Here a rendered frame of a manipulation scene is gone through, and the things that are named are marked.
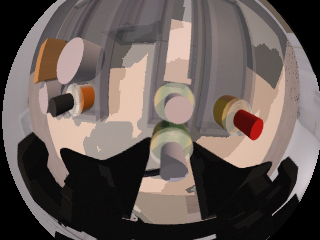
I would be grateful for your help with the pale pink cylinder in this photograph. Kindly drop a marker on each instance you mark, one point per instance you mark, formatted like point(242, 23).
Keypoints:
point(48, 89)
point(77, 62)

